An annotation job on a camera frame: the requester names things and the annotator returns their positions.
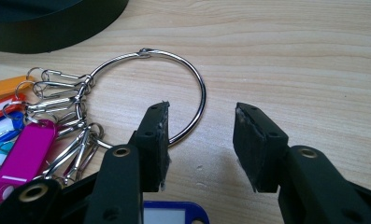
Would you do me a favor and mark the magenta key tag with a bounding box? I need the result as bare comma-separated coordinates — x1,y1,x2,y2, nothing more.
0,119,57,205

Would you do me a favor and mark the bunch of metal snap clips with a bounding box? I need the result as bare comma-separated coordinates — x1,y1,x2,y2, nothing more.
24,66,107,187

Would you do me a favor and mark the black curved object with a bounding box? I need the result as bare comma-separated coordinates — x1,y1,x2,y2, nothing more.
0,0,130,55

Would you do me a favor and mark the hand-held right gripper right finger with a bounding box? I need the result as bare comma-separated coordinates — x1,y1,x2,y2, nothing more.
232,102,290,193

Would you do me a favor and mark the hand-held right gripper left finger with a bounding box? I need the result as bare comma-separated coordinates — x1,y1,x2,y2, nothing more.
128,101,172,192

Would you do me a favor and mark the orange key tag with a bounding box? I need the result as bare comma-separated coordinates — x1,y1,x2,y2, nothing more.
0,75,36,101

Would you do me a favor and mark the large metal key ring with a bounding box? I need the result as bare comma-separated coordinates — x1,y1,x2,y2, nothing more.
75,47,207,150

